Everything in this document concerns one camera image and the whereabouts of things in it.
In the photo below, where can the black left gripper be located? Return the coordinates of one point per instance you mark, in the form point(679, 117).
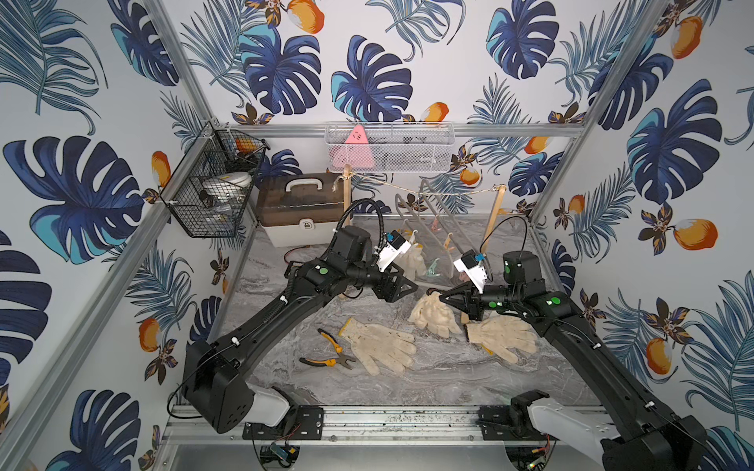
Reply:
point(386, 280)

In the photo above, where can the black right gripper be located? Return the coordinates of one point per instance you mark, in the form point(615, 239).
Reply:
point(471, 304)

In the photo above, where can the white glove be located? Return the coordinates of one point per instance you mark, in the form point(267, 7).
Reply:
point(413, 262)

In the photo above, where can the wooden drying rack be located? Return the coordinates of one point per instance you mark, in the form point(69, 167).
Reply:
point(350, 205)

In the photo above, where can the beige glove red cuff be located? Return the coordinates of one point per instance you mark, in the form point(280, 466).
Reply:
point(435, 316)

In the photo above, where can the beige glove yellow cuff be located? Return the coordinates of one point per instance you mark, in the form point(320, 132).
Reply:
point(374, 344)

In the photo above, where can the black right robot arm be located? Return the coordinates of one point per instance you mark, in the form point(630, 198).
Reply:
point(638, 431)

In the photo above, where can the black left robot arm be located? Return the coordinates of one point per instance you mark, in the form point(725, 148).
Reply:
point(214, 376)

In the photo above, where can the beige glove right side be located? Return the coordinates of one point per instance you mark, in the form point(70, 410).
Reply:
point(503, 335)

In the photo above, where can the brown lidded storage box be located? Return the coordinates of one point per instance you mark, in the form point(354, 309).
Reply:
point(300, 209)

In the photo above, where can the pink triangular card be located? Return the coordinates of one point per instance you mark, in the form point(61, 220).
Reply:
point(355, 152)

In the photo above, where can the white object in basket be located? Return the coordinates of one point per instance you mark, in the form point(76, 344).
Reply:
point(228, 186)

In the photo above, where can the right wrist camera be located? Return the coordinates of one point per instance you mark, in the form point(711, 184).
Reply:
point(472, 264)

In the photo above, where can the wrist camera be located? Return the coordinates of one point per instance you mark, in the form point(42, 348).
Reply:
point(395, 246)
point(472, 264)

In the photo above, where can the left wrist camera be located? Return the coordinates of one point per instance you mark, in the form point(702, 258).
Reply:
point(395, 246)

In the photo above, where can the clear mesh wall tray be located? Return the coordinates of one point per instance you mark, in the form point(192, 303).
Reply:
point(407, 148)

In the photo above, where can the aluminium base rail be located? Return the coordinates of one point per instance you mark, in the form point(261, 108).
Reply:
point(411, 425)

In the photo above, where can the black wire basket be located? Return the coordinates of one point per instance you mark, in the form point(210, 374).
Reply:
point(216, 151)

